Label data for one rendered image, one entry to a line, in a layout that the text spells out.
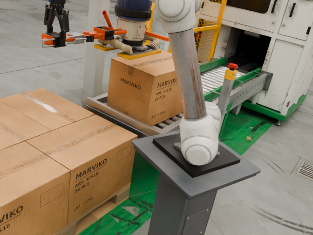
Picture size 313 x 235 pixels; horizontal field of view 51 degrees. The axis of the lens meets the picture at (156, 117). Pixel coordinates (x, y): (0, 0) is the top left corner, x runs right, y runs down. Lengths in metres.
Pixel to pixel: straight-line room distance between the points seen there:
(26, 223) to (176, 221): 0.77
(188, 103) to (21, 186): 0.92
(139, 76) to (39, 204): 1.03
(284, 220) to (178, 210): 1.22
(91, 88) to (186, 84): 2.29
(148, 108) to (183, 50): 1.02
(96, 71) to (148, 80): 1.33
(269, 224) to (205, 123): 1.48
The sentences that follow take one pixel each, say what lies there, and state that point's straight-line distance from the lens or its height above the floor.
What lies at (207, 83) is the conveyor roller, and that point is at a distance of 3.60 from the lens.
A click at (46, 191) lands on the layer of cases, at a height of 0.49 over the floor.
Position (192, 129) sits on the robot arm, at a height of 1.02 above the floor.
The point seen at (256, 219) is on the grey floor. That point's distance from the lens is 2.72.
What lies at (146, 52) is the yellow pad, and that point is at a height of 1.10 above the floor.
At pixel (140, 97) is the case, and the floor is 0.76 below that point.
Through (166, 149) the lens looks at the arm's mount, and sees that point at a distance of 1.70.
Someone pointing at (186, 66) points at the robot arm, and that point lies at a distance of 1.33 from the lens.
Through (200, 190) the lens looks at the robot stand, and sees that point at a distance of 1.52.
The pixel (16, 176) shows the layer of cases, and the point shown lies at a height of 0.54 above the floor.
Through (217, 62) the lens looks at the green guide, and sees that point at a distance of 4.18.
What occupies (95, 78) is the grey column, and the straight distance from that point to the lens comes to 3.50.
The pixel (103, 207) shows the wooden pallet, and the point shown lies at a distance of 2.43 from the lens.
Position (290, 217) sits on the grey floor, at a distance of 2.90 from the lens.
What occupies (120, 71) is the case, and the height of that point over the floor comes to 0.88.
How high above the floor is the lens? 1.64
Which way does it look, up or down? 26 degrees down
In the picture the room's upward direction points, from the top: 10 degrees clockwise
